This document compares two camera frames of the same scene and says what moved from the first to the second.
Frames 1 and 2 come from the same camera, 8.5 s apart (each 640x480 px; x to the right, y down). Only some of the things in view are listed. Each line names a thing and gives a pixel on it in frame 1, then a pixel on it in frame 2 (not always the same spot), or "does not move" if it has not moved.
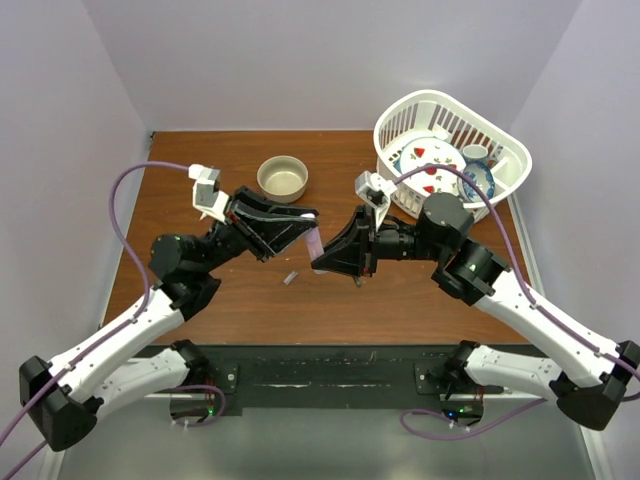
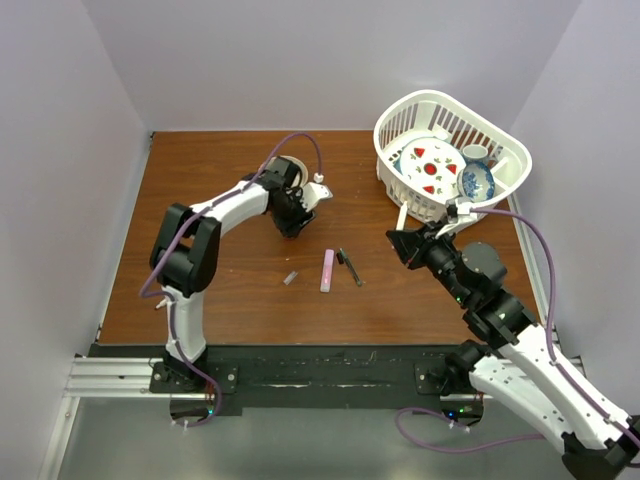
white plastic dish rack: (461, 121) does not move
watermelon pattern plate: (437, 151) does not move
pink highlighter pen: (313, 239) -> (327, 270)
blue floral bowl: (483, 176) does not move
